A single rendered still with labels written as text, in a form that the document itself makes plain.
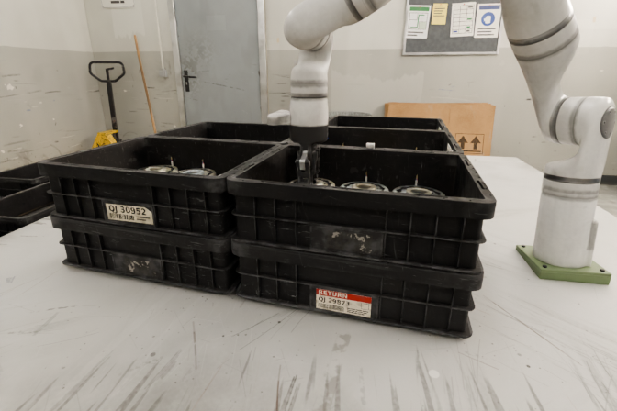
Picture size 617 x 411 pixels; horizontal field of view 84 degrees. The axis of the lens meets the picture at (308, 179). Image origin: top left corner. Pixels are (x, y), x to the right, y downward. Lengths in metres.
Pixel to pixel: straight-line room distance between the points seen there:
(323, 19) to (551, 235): 0.61
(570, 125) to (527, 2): 0.27
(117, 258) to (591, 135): 0.91
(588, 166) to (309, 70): 0.54
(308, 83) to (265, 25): 3.39
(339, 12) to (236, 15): 3.51
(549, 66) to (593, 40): 3.61
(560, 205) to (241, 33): 3.63
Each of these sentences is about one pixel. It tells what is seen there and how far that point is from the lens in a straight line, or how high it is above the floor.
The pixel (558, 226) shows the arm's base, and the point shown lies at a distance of 0.84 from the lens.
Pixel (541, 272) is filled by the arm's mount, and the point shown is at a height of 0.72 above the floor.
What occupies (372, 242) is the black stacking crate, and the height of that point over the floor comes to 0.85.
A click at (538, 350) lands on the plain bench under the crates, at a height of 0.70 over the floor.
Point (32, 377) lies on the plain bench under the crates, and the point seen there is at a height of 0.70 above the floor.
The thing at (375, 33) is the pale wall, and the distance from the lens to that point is 3.84.
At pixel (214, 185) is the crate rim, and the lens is 0.58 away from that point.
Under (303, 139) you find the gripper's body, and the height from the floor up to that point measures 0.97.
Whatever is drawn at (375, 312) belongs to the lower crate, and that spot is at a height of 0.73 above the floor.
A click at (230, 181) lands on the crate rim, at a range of 0.56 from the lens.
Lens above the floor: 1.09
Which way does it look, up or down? 17 degrees down
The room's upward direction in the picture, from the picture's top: straight up
